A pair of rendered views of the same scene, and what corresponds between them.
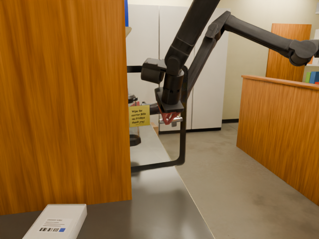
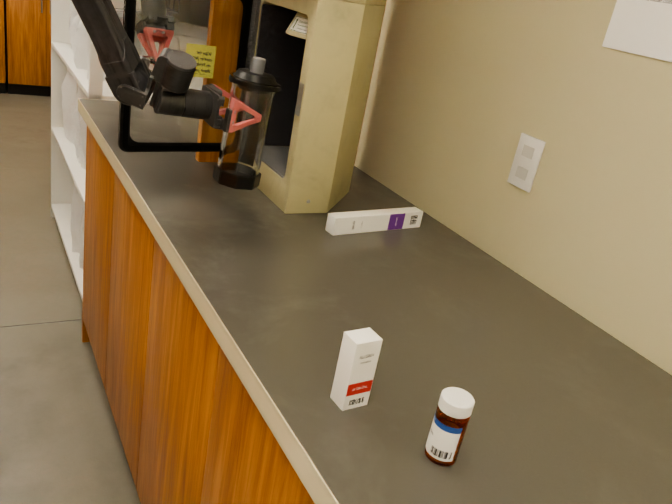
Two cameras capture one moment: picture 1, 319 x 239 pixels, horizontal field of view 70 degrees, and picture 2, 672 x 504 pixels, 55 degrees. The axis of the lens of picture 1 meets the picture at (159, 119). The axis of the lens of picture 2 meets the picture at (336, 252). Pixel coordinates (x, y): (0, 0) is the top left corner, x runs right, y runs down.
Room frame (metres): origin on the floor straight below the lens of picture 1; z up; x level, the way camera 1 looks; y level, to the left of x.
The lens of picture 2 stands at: (2.38, -0.12, 1.46)
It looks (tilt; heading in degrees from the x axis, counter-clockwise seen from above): 23 degrees down; 159
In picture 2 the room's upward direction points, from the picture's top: 11 degrees clockwise
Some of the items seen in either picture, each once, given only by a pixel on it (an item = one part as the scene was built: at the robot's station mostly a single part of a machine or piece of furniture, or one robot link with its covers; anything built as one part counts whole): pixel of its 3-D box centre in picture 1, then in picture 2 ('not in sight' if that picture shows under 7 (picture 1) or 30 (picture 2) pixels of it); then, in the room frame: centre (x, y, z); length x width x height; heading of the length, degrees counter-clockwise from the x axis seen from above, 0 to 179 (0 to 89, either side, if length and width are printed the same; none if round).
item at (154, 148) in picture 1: (148, 121); (186, 69); (0.80, 0.04, 1.19); 0.30 x 0.01 x 0.40; 108
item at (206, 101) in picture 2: not in sight; (198, 104); (1.07, 0.04, 1.17); 0.10 x 0.07 x 0.07; 12
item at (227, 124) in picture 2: not in sight; (237, 113); (1.09, 0.12, 1.17); 0.09 x 0.07 x 0.07; 102
